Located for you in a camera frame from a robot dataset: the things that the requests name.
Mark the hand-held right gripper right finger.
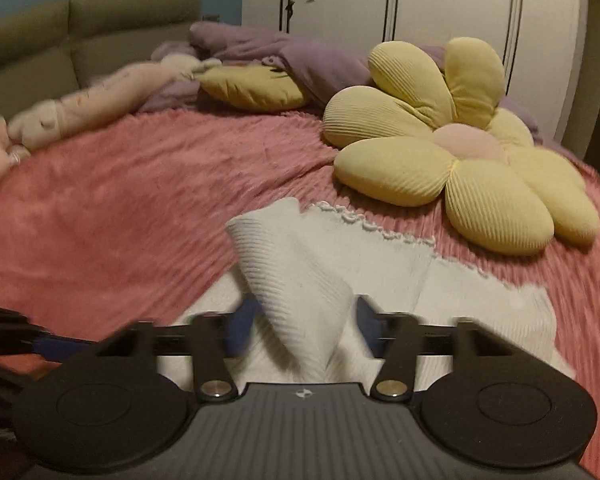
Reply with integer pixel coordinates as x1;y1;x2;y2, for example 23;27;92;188
356;296;508;403

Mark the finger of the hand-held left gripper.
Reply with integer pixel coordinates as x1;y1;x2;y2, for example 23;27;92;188
27;336;101;362

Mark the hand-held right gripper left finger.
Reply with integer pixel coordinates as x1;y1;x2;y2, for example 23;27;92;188
97;295;261;403

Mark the white ribbed sweater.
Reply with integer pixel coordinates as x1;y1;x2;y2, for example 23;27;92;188
162;197;576;386

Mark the pink ribbed blanket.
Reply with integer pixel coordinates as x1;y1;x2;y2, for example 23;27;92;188
0;107;600;480

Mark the yellow flower pillow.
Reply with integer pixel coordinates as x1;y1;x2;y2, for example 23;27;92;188
322;37;600;256

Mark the long pink plush toy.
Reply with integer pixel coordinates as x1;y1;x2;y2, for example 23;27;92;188
7;55;223;148

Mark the yellow leaf pillow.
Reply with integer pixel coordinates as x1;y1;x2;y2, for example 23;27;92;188
197;65;313;113

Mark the purple quilt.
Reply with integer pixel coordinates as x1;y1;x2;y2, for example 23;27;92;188
140;22;541;141

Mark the grey-green sofa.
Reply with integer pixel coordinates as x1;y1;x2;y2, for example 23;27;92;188
0;0;203;116

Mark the white wardrobe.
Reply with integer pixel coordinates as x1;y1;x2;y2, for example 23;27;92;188
242;0;588;156

